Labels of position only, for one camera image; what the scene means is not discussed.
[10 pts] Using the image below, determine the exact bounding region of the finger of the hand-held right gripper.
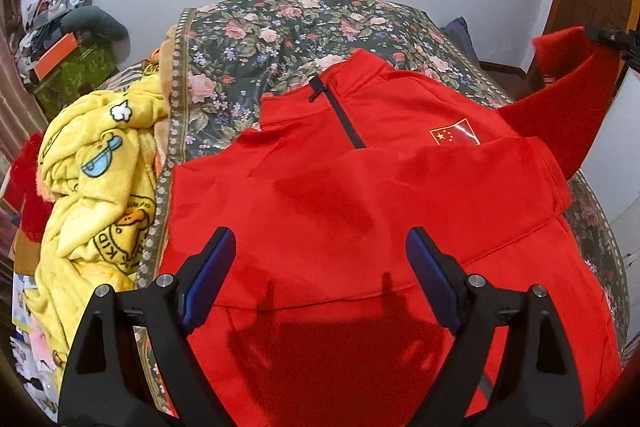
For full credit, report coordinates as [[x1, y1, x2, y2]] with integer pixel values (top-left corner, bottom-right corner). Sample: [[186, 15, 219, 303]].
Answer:
[[584, 24, 640, 75]]

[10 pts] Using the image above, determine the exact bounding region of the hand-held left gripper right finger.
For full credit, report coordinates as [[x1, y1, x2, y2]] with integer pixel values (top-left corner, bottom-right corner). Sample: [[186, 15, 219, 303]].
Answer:
[[406, 227, 586, 427]]

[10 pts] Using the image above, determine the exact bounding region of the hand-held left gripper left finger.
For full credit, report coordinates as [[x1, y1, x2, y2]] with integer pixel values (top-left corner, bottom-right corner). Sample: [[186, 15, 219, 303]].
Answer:
[[59, 227, 237, 427]]

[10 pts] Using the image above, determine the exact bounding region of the red zip jacket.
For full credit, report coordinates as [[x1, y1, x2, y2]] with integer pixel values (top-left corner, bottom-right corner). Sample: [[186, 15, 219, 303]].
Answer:
[[159, 27, 623, 427]]

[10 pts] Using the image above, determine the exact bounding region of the yellow printed plush blanket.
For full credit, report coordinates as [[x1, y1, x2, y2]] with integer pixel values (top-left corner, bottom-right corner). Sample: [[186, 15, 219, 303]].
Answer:
[[35, 74, 172, 390]]

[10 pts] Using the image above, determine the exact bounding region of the blue pillow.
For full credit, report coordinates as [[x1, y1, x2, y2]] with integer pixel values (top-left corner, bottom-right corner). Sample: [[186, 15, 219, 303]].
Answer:
[[440, 17, 483, 64]]

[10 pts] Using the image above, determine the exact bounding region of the colourful printed sheet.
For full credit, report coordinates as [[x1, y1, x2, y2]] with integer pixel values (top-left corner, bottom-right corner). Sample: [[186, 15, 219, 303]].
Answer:
[[7, 272, 63, 414]]

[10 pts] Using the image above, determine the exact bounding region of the red plush cloth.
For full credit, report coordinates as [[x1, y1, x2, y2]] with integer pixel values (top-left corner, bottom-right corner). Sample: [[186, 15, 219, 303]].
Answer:
[[4, 132, 52, 242]]

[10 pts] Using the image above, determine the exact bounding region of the floral quilt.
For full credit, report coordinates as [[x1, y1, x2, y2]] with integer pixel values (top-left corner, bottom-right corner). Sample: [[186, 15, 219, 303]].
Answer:
[[134, 0, 632, 414]]

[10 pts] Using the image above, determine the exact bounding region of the green patterned box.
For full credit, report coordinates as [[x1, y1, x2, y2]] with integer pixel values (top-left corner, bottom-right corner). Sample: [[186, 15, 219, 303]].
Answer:
[[32, 42, 121, 124]]

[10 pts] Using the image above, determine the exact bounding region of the orange box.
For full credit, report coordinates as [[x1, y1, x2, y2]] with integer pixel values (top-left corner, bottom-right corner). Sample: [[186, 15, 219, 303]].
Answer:
[[36, 33, 82, 80]]

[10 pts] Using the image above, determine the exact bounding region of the grey neck pillow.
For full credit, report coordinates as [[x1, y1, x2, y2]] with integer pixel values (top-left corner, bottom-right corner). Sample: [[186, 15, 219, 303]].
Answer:
[[59, 6, 129, 44]]

